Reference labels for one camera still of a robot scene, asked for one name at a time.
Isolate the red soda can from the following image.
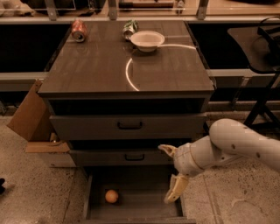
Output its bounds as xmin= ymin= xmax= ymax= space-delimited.
xmin=71 ymin=19 xmax=88 ymax=43

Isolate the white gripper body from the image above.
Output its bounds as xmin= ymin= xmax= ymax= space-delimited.
xmin=173 ymin=143 xmax=204 ymax=177

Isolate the green soda can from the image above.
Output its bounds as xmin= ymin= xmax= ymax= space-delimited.
xmin=122 ymin=19 xmax=139 ymax=41

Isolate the orange fruit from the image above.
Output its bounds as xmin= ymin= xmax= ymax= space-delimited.
xmin=105 ymin=190 xmax=119 ymax=204

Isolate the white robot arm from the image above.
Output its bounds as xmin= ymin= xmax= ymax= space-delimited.
xmin=158 ymin=118 xmax=280 ymax=204

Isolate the white bowl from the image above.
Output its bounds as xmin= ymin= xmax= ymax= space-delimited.
xmin=130 ymin=31 xmax=165 ymax=53

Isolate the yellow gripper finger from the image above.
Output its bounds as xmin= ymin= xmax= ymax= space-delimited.
xmin=158 ymin=144 xmax=177 ymax=158
xmin=164 ymin=173 xmax=189 ymax=204

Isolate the grey top drawer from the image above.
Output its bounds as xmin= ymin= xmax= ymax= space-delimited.
xmin=50 ymin=113 xmax=207 ymax=141

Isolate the black object at floor edge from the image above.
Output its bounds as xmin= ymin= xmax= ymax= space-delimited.
xmin=0 ymin=178 xmax=5 ymax=194

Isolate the grey middle drawer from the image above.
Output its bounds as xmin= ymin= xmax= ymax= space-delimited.
xmin=70 ymin=149 xmax=173 ymax=166

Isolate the grey drawer cabinet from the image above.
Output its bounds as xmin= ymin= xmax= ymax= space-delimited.
xmin=38 ymin=19 xmax=216 ymax=176

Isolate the black rolling stand table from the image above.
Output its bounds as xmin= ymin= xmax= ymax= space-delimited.
xmin=227 ymin=16 xmax=280 ymax=130

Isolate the brown cardboard box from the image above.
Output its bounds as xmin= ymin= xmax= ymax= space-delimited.
xmin=7 ymin=80 xmax=75 ymax=167

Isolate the grey open bottom drawer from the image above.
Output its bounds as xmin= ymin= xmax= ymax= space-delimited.
xmin=83 ymin=165 xmax=196 ymax=224

